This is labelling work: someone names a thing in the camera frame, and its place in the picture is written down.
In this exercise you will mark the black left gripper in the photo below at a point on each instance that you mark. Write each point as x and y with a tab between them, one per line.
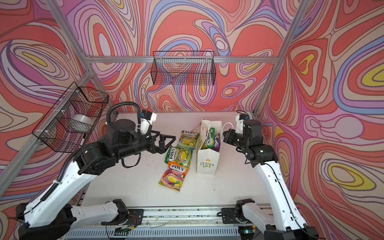
161	148

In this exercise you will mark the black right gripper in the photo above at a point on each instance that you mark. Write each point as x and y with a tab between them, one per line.
228	138

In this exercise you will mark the green candy bag top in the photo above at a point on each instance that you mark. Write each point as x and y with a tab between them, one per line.
188	140

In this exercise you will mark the purple berries candy bag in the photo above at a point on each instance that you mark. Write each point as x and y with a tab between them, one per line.
217	143

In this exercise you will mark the orange fruits candy bag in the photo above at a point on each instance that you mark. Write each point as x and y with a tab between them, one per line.
174	176

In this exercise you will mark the white floral paper bag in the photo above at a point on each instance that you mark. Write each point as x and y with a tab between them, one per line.
208	159

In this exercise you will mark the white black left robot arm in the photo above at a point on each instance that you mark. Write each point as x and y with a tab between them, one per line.
50	216

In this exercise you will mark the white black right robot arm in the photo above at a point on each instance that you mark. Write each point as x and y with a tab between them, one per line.
265	162

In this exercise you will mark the silver tape roll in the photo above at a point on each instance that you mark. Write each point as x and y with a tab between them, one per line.
83	119

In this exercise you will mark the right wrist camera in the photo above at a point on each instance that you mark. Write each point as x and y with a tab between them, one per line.
240	122

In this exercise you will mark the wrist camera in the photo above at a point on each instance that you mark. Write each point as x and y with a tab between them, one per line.
240	122
147	119

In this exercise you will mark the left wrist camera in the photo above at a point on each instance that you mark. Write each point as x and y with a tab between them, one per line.
147	119

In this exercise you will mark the black wire basket back wall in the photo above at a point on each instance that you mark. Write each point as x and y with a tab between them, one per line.
179	68

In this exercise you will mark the black wire basket wall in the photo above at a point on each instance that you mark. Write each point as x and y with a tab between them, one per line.
58	131
179	68

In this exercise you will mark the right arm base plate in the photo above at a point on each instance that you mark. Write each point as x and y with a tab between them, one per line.
231	216

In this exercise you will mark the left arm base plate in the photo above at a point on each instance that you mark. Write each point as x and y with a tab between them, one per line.
132	216

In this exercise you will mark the aluminium front rail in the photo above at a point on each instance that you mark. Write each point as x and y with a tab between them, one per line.
180	214

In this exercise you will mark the black wire basket left wall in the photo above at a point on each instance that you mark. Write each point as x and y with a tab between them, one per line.
58	131

